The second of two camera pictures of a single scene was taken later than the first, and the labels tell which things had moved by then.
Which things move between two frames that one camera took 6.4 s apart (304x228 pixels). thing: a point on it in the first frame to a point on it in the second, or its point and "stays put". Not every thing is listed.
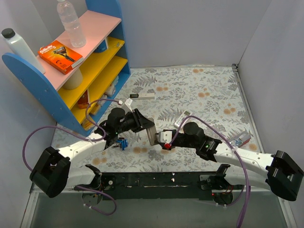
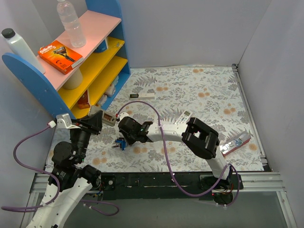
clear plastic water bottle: [71, 23] stays put
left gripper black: [137, 119] to [89, 128]
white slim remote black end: [142, 96] stays put
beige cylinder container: [75, 80] stays put
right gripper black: [159, 143] to [127, 137]
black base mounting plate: [154, 185] stays put
